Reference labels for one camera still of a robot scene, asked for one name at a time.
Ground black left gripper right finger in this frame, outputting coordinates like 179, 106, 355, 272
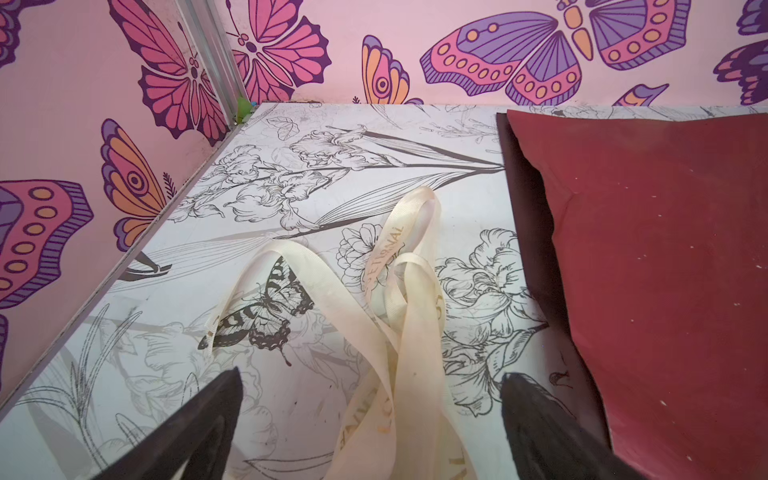
500, 373, 643, 479

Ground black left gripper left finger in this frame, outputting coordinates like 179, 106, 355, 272
97, 368, 243, 480

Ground dark red wrapping paper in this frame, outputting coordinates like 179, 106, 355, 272
507, 110, 767, 479

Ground cream satin ribbon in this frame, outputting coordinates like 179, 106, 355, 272
236, 187, 476, 479

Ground aluminium frame post left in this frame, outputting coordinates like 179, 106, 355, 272
177, 0, 251, 126

